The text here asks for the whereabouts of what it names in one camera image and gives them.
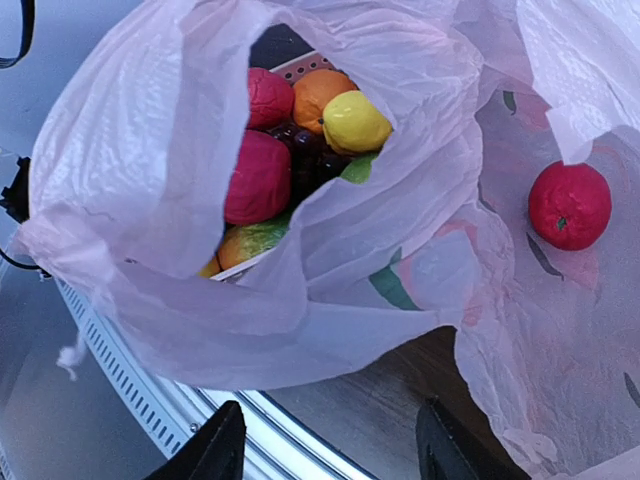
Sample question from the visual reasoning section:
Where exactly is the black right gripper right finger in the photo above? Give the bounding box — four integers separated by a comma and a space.
416, 397, 530, 480

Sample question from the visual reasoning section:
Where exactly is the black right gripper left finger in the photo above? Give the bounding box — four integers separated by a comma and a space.
145, 400, 246, 480

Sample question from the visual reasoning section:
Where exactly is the red apple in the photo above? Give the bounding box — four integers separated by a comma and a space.
247, 67, 295, 130
224, 130, 291, 226

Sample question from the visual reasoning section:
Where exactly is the small red tangerine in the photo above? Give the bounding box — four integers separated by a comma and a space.
528, 161, 612, 251

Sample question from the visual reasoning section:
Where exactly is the yellow green pear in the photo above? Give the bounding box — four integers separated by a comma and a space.
321, 90, 393, 154

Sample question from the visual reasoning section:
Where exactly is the pink plastic bag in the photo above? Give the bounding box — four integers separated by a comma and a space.
14, 1, 639, 479

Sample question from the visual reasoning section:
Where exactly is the orange fruit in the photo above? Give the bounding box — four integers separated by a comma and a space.
292, 69, 358, 135

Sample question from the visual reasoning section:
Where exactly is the green orange mango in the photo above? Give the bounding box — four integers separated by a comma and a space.
216, 212, 291, 270

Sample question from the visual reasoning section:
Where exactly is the red grape bunch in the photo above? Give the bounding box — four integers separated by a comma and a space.
267, 123, 353, 209

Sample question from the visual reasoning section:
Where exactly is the pink plastic basket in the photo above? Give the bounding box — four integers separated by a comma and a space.
210, 51, 334, 284

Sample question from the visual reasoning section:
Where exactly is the front aluminium rail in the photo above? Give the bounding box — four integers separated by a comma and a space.
0, 249, 381, 480

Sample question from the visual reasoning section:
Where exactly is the left black cable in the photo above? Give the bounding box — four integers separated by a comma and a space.
0, 0, 37, 70

